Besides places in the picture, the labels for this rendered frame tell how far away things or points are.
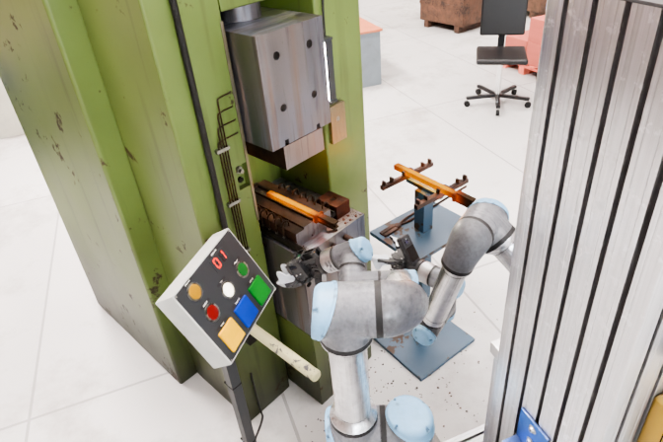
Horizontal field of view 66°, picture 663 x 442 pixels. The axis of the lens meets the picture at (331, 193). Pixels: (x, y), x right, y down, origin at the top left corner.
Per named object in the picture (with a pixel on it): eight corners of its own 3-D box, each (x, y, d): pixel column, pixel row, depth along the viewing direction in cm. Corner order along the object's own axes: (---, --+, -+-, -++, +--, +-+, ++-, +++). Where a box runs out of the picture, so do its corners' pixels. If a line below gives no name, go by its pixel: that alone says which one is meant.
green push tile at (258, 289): (271, 290, 175) (258, 273, 173) (262, 305, 169) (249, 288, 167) (267, 291, 176) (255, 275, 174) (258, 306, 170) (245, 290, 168)
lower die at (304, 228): (331, 224, 216) (330, 207, 212) (297, 248, 204) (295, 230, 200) (266, 193, 242) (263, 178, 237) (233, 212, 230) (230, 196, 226)
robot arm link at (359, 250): (359, 257, 142) (358, 230, 146) (329, 267, 147) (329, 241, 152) (376, 266, 147) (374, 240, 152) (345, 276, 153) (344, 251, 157)
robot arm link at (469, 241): (483, 253, 134) (433, 355, 165) (498, 231, 141) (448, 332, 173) (444, 231, 138) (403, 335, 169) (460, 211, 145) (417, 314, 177)
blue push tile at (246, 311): (259, 311, 167) (245, 294, 165) (249, 327, 161) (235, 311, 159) (255, 312, 168) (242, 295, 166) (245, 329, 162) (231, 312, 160)
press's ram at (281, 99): (345, 114, 201) (338, 9, 180) (272, 152, 178) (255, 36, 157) (275, 94, 226) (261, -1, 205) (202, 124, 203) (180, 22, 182)
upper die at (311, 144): (325, 149, 198) (322, 126, 193) (286, 170, 186) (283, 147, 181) (255, 124, 223) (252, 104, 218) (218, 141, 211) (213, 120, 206)
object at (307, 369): (323, 376, 190) (321, 367, 187) (313, 386, 186) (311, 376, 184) (248, 322, 216) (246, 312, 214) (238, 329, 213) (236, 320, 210)
